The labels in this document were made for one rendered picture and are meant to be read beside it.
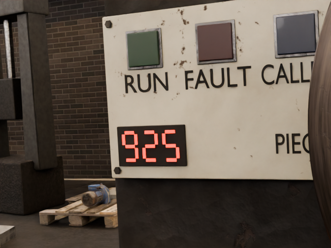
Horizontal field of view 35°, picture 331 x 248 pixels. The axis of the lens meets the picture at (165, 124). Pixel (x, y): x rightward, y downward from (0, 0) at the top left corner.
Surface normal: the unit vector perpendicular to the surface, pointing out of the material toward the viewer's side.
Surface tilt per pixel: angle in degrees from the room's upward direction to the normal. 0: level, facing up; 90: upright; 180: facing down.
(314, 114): 90
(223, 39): 90
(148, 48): 90
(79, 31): 90
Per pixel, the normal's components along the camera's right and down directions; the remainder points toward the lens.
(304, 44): -0.39, 0.07
